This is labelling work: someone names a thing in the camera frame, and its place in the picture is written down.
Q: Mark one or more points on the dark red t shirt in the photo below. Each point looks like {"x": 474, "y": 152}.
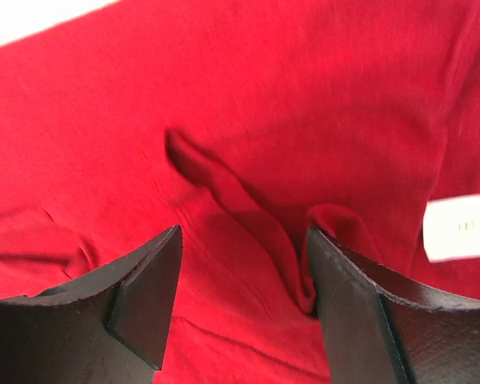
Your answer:
{"x": 244, "y": 122}

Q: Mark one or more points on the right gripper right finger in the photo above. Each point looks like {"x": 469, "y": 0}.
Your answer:
{"x": 379, "y": 326}

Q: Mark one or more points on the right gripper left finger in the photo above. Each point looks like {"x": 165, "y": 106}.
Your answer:
{"x": 110, "y": 325}

